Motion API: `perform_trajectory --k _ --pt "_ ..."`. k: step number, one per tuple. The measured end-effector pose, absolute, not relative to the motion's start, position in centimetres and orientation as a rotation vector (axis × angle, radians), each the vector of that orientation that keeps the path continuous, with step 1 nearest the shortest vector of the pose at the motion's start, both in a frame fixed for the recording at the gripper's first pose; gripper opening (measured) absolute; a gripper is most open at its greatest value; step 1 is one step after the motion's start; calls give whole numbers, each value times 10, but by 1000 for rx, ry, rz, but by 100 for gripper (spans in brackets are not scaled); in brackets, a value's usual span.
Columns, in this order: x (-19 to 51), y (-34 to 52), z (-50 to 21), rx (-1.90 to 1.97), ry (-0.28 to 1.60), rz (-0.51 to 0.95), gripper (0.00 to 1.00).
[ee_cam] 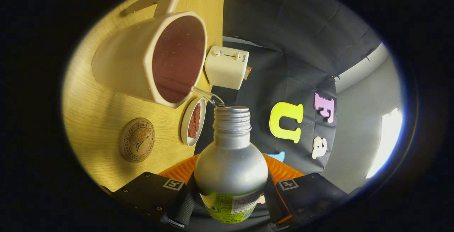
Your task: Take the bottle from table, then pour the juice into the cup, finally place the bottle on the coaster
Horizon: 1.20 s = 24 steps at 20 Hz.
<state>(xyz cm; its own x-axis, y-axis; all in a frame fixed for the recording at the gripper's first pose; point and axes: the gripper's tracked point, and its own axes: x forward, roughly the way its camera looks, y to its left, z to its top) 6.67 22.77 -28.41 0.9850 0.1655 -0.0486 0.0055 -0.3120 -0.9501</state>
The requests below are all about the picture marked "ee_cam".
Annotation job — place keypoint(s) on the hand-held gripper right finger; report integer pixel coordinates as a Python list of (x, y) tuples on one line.
[(273, 200)]

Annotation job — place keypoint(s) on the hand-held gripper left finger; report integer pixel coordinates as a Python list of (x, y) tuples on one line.
[(186, 207)]

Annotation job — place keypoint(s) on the white toaster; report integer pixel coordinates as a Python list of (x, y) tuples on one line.
[(225, 70)]

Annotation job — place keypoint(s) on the wooden table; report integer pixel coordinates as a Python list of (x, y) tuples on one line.
[(92, 125)]

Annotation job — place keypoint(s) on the round cork coaster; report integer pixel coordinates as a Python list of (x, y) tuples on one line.
[(137, 140)]

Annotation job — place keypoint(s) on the white round plate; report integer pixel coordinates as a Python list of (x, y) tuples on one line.
[(185, 132)]

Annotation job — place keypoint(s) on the silver bottle with green label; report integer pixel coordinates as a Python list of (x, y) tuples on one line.
[(230, 168)]

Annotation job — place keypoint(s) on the toast slice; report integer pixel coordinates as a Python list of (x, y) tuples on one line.
[(247, 73)]

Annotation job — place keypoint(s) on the reddish meat slices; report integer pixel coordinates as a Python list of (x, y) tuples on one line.
[(194, 122)]

